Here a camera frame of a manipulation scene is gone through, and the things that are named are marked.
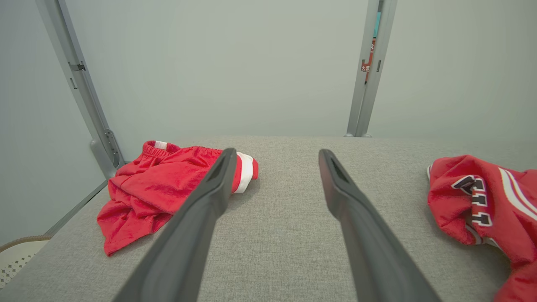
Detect red basketball jersey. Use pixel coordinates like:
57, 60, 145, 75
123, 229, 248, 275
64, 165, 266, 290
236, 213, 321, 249
427, 155, 537, 302

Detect grey partition base rail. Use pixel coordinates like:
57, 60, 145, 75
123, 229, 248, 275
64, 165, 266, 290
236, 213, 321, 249
44, 180, 109, 236

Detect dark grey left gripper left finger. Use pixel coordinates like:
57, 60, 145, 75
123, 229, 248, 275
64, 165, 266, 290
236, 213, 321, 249
113, 148, 237, 302

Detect red shorts with white hem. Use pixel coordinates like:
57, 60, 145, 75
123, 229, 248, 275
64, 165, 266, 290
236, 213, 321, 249
96, 141, 259, 256

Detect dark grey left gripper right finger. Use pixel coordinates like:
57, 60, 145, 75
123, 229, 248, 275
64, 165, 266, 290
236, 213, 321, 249
318, 149, 441, 302

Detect white perforated laundry basket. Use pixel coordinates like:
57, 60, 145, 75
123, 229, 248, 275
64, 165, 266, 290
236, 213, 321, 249
0, 236, 53, 290

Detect grey metal partition post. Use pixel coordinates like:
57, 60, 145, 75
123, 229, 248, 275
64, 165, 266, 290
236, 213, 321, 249
345, 0, 398, 138
36, 0, 125, 179

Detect red sign sticker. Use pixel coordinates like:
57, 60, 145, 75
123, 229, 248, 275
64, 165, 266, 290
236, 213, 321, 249
361, 38, 376, 82

